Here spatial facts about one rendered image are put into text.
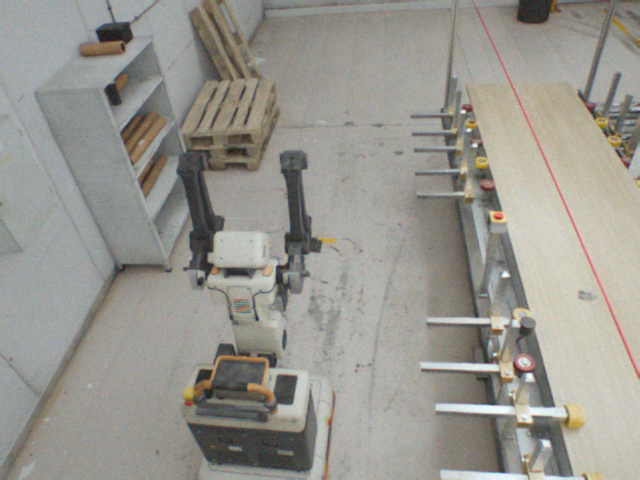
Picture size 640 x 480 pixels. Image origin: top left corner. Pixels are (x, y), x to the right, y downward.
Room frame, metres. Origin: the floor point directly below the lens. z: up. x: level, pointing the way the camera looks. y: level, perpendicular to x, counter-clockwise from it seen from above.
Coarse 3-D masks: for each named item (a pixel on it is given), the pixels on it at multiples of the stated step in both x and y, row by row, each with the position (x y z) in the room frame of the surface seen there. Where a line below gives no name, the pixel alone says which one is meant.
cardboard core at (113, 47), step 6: (108, 42) 3.42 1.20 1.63; (114, 42) 3.41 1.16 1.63; (120, 42) 3.40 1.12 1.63; (84, 48) 3.43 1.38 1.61; (90, 48) 3.42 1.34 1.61; (96, 48) 3.41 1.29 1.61; (102, 48) 3.40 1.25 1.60; (108, 48) 3.39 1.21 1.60; (114, 48) 3.38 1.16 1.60; (120, 48) 3.39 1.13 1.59; (84, 54) 3.43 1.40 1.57; (90, 54) 3.42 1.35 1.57; (96, 54) 3.42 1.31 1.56; (102, 54) 3.40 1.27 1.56
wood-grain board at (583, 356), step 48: (480, 96) 3.43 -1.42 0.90; (528, 96) 3.35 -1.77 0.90; (576, 96) 3.27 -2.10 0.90; (528, 144) 2.69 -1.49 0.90; (576, 144) 2.63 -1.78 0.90; (528, 192) 2.19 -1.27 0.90; (576, 192) 2.14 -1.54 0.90; (624, 192) 2.09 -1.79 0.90; (528, 240) 1.80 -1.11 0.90; (576, 240) 1.75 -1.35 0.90; (624, 240) 1.71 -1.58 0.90; (528, 288) 1.48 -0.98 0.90; (576, 288) 1.44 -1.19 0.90; (624, 288) 1.41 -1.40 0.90; (576, 336) 1.18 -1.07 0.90; (576, 384) 0.96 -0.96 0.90; (624, 384) 0.94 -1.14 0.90; (576, 432) 0.78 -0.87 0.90; (624, 432) 0.75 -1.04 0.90
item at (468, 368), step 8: (424, 368) 1.15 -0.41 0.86; (432, 368) 1.15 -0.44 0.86; (440, 368) 1.14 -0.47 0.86; (448, 368) 1.14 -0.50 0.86; (456, 368) 1.13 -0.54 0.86; (464, 368) 1.13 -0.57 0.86; (472, 368) 1.12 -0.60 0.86; (480, 368) 1.12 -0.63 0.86; (488, 368) 1.11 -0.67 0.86; (496, 368) 1.11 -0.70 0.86
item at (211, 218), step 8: (200, 160) 1.78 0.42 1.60; (200, 168) 1.78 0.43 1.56; (200, 176) 1.78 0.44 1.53; (200, 184) 1.77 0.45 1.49; (200, 192) 1.77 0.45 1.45; (208, 192) 1.81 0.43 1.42; (208, 200) 1.79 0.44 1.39; (208, 208) 1.77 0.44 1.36; (208, 216) 1.77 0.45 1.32; (216, 216) 1.81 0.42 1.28; (208, 224) 1.77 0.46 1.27; (216, 224) 1.79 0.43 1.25; (216, 232) 1.76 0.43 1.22
